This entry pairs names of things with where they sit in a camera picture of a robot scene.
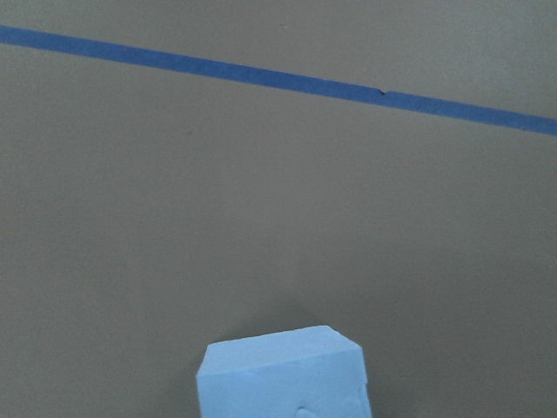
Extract light blue foam block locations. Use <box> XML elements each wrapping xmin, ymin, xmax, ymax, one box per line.
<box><xmin>196</xmin><ymin>326</ymin><xmax>372</xmax><ymax>417</ymax></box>

